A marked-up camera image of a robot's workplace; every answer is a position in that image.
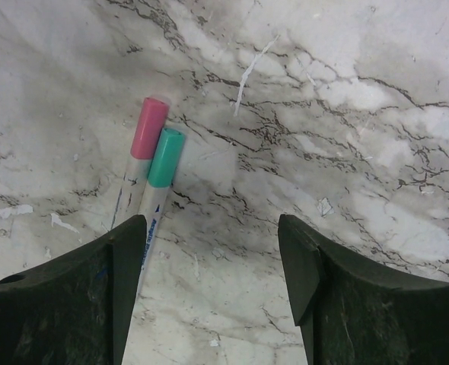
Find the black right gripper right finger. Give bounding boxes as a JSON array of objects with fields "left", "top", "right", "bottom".
[{"left": 278, "top": 214, "right": 449, "bottom": 364}]

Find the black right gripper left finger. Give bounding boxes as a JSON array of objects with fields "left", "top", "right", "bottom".
[{"left": 0, "top": 215, "right": 147, "bottom": 364}]

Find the teal cap marker pen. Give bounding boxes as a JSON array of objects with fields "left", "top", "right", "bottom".
[{"left": 136, "top": 127, "right": 186, "bottom": 297}]

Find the pink cap marker pen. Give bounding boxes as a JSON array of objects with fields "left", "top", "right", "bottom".
[{"left": 111, "top": 96, "right": 170, "bottom": 229}]

